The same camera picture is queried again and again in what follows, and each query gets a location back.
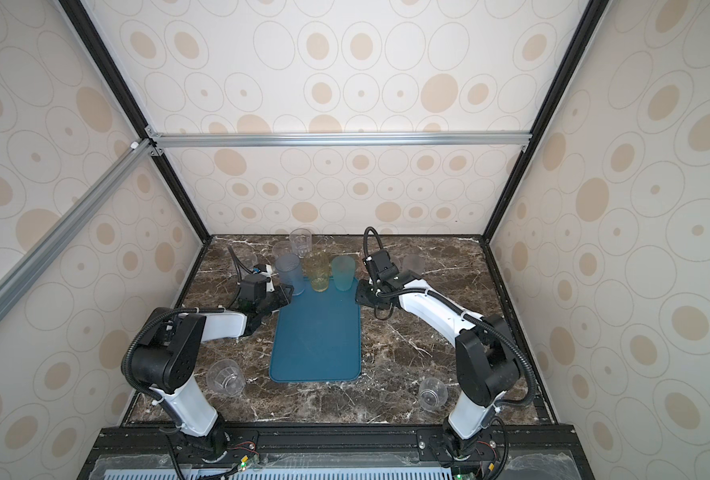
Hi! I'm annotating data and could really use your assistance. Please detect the green textured plastic glass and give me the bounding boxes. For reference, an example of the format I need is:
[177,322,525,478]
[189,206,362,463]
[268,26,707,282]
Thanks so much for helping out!
[331,255,357,292]

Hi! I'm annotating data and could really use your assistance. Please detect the blue tall plastic glass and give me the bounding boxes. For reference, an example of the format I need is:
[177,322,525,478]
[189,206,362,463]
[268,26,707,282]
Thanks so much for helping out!
[275,253,305,296]

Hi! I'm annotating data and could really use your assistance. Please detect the yellow tall plastic glass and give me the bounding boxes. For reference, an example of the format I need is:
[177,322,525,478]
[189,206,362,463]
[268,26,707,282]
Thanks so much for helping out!
[305,252,331,293]

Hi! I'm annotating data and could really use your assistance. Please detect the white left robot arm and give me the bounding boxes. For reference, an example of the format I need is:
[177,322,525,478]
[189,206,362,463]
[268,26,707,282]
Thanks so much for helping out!
[120,265,302,438]

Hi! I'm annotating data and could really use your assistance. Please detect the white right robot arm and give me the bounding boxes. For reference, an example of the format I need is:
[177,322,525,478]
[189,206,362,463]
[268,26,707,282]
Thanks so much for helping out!
[356,249,531,441]

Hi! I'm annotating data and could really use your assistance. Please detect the teal plastic tray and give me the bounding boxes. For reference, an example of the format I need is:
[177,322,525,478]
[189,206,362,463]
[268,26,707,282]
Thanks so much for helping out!
[269,282,362,383]

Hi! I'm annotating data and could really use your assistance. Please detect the frosted textured clear glass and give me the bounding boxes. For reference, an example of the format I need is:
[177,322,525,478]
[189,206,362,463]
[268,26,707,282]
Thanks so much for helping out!
[401,253,426,278]

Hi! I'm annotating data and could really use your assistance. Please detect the clear faceted glass far left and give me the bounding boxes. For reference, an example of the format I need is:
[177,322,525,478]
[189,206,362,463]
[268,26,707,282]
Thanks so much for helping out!
[227,243,258,273]

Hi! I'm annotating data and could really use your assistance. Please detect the clear short faceted glass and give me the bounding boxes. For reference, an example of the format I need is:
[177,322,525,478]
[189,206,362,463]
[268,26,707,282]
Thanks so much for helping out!
[272,240,293,259]

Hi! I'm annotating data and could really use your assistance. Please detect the clear faceted glass back left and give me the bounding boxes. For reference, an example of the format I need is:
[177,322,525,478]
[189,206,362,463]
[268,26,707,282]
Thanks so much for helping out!
[288,228,313,258]

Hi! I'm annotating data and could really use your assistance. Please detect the clear glass front left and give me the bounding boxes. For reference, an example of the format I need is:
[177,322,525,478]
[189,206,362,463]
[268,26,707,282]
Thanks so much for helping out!
[206,359,246,398]

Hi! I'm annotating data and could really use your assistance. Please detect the clear glass front right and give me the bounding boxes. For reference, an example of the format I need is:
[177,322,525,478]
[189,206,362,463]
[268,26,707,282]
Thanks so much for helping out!
[417,377,448,412]

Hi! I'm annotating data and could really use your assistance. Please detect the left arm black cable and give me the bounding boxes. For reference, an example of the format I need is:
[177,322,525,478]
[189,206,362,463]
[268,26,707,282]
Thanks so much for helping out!
[119,244,260,400]

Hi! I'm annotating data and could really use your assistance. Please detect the silver horizontal back rail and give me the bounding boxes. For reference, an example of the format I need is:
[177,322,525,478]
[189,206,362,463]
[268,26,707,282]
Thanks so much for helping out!
[151,131,532,148]

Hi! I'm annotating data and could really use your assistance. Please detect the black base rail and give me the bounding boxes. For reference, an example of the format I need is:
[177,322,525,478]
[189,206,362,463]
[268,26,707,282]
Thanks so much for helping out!
[78,423,594,479]

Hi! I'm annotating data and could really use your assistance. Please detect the silver diagonal left rail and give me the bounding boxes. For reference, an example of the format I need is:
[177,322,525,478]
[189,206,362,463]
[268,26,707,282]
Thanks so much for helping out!
[0,139,152,322]

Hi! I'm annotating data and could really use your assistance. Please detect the black corner frame post left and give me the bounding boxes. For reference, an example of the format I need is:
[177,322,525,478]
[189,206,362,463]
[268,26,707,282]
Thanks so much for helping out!
[57,0,212,244]

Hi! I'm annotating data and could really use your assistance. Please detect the black corner frame post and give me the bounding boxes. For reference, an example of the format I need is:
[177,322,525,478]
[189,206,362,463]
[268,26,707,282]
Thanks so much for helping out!
[480,0,611,243]
[57,0,212,244]

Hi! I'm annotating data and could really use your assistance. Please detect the black corner frame post right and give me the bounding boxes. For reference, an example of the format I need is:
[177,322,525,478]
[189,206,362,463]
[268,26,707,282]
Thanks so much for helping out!
[480,0,611,243]

